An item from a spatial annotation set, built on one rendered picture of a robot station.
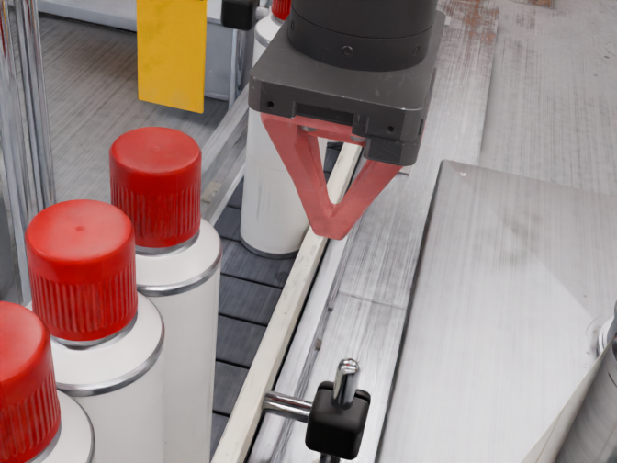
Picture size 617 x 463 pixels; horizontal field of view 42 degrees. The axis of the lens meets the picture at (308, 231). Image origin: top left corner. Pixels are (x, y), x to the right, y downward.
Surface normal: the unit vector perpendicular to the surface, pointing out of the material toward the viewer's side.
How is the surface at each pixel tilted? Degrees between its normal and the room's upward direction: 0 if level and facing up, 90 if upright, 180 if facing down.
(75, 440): 42
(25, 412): 90
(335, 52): 89
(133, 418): 90
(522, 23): 0
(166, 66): 90
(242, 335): 0
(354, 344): 0
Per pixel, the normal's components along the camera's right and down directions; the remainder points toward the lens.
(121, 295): 0.84, 0.40
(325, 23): -0.58, 0.44
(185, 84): -0.24, 0.57
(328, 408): 0.11, -0.79
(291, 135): -0.25, 0.81
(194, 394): 0.67, 0.51
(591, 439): -0.93, 0.13
